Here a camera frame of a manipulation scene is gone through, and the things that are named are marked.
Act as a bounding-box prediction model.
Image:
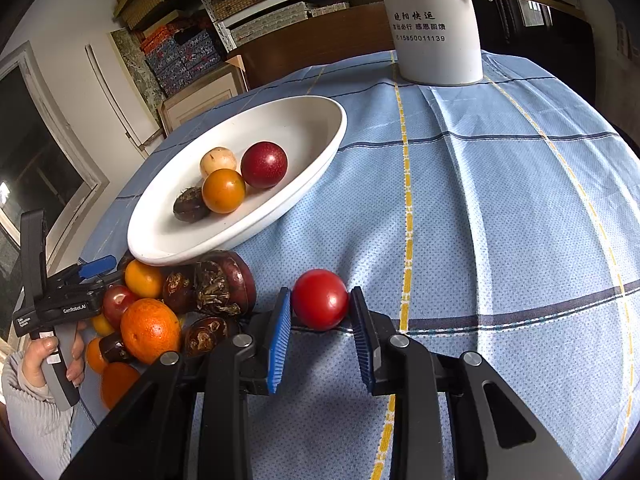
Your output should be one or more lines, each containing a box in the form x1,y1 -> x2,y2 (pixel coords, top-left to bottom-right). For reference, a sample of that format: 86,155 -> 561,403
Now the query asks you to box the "pale beige round fruit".
200,146 -> 237,178

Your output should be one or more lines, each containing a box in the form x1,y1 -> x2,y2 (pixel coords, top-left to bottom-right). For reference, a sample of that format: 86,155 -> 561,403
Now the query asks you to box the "brown wooden board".
227,2 -> 401,92

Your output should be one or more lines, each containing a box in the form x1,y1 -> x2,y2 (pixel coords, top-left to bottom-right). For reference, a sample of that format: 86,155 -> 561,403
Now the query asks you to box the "pale wooden picture frame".
159,66 -> 249,136

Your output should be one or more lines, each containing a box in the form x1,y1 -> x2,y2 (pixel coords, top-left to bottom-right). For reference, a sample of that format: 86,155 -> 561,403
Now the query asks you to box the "large orange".
120,298 -> 182,365

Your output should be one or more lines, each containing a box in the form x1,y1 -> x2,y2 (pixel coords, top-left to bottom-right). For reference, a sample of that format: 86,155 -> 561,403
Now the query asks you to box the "yellowish orange mandarin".
124,259 -> 166,299

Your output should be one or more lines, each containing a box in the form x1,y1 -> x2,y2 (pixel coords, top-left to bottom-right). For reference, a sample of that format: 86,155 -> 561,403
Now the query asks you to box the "large red tomato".
291,269 -> 349,331

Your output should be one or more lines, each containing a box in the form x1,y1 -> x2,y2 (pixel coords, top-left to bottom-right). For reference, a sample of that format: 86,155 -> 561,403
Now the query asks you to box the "large dark purple mangosteen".
194,251 -> 257,317

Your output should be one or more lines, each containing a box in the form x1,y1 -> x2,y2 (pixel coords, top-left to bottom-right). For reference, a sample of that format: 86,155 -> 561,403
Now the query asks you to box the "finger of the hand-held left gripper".
75,270 -> 126,294
50,255 -> 118,287

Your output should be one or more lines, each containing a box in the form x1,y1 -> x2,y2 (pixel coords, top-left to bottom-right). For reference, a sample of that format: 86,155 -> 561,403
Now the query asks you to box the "white thermos jug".
377,0 -> 494,87

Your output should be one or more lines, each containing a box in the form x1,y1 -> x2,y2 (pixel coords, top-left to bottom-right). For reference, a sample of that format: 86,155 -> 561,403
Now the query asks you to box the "white metal shelf rack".
180,0 -> 381,52

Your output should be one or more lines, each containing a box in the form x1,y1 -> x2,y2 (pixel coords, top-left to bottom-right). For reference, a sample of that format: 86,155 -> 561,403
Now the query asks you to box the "stack of blue patterned boxes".
141,27 -> 224,97

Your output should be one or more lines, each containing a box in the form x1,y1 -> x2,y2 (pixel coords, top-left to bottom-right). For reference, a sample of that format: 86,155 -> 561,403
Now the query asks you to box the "orange tomato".
202,168 -> 247,214

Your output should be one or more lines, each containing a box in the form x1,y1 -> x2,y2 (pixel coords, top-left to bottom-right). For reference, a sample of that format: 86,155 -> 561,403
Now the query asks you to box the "white oval bowl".
126,95 -> 348,267

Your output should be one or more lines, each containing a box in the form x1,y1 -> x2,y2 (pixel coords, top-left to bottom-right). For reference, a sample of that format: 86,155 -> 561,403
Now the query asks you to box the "light patterned flat box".
231,1 -> 351,46

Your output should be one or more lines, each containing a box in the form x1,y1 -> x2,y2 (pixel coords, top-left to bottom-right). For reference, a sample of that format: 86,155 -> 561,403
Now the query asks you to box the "blue checked tablecloth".
70,50 -> 640,480

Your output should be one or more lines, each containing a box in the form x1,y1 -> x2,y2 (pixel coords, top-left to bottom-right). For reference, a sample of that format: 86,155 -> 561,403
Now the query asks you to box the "white framed window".
0,42 -> 110,271

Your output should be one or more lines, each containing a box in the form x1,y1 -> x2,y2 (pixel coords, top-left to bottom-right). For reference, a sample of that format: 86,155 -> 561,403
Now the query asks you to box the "green marbled panel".
110,29 -> 168,111

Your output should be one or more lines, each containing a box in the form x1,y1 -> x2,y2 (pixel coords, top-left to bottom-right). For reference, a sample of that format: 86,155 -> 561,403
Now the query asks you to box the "small red tomato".
102,285 -> 141,331

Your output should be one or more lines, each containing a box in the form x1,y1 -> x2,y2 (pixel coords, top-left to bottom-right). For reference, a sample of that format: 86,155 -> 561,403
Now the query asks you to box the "white leaning board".
84,42 -> 153,156

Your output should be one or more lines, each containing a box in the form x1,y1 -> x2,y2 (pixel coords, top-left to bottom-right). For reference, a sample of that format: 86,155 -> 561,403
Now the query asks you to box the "person's left hand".
22,321 -> 87,391

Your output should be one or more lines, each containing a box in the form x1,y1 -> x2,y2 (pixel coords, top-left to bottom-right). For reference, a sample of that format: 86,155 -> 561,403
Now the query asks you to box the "dark red passion fruit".
240,141 -> 289,190

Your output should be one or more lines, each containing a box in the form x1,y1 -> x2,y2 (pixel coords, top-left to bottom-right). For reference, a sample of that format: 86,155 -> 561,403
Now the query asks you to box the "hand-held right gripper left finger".
59,287 -> 293,480

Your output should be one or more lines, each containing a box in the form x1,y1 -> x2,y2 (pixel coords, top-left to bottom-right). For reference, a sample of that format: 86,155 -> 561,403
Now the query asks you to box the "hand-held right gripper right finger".
348,286 -> 583,480

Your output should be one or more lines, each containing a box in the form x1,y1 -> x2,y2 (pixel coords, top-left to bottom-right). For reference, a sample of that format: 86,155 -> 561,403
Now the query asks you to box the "person's left forearm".
0,352 -> 76,466

